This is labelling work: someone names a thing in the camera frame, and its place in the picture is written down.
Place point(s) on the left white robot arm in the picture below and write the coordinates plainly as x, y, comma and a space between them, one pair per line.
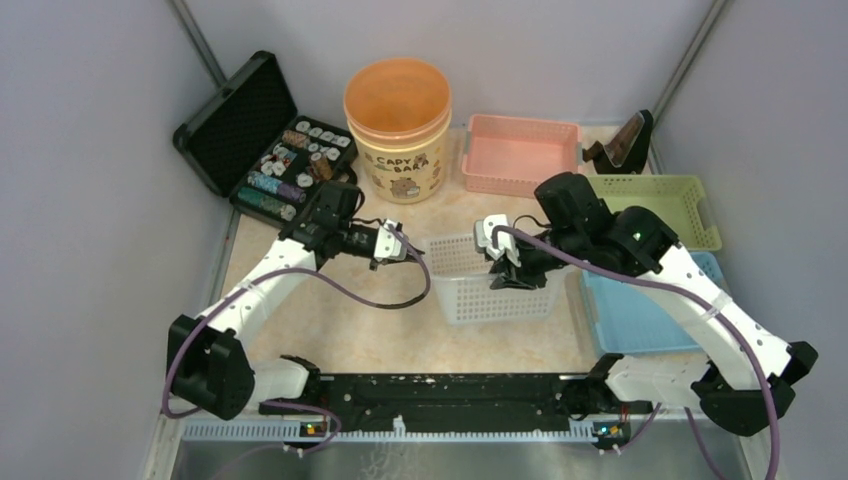
207, 360

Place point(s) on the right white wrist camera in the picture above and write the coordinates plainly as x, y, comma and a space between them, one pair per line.
493, 241

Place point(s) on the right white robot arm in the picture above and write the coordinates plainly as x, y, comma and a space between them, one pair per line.
745, 382

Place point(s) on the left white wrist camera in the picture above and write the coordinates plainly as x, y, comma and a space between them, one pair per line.
389, 246

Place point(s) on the black and brown stand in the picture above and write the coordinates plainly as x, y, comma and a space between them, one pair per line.
627, 152

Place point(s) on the white slotted cable duct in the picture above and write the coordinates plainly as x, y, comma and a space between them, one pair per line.
291, 431

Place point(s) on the pink plastic basket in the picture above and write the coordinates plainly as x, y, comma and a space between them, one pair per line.
511, 156

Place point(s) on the white perforated plastic basket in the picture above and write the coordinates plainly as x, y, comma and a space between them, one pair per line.
461, 282

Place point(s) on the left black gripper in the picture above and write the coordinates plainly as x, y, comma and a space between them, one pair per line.
373, 264

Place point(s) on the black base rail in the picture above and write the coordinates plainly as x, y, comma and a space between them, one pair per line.
460, 403

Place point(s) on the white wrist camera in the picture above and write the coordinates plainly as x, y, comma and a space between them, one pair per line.
389, 246
493, 241

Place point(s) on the green plastic basket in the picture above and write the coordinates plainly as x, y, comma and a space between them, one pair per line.
679, 200

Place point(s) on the blue plastic basket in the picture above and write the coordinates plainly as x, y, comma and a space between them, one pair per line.
623, 320

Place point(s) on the orange capybara bucket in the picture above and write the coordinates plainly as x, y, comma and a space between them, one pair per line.
399, 111

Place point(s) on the black case with parts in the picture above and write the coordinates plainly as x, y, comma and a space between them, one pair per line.
250, 145

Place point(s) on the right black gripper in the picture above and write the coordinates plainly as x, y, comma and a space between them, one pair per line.
538, 280

